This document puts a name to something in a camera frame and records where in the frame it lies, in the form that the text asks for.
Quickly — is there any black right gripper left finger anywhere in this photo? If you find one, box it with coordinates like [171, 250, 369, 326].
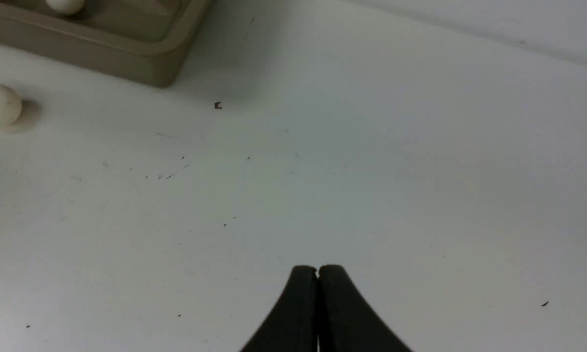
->
[242, 265, 318, 352]

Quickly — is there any tan plastic storage bin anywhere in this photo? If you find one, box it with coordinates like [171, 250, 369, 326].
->
[0, 0, 210, 88]

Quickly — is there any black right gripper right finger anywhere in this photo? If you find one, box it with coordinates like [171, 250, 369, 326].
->
[319, 265, 411, 352]

